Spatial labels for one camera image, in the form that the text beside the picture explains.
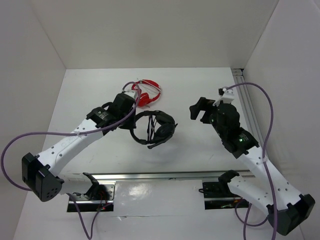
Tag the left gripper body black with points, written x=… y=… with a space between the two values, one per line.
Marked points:
x=129 y=123

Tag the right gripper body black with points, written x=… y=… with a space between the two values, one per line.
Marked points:
x=218 y=127

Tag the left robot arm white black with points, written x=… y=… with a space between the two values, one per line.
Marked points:
x=42 y=172

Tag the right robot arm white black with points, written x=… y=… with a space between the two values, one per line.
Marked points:
x=284 y=206

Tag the red headphones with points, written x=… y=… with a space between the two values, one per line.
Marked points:
x=150 y=91

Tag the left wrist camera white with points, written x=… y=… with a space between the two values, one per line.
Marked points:
x=131 y=93

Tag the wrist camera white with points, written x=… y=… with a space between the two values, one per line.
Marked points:
x=131 y=93
x=226 y=96

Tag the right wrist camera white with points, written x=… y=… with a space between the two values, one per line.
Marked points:
x=226 y=96

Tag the aluminium rail right side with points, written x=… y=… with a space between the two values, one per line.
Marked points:
x=246 y=104

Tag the aluminium rail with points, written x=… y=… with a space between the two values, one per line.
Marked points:
x=246 y=104
x=159 y=176

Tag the aluminium rail front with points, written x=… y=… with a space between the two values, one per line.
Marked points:
x=159 y=176

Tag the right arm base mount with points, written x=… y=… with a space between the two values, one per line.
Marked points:
x=216 y=197

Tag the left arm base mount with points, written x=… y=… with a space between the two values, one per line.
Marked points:
x=89 y=194

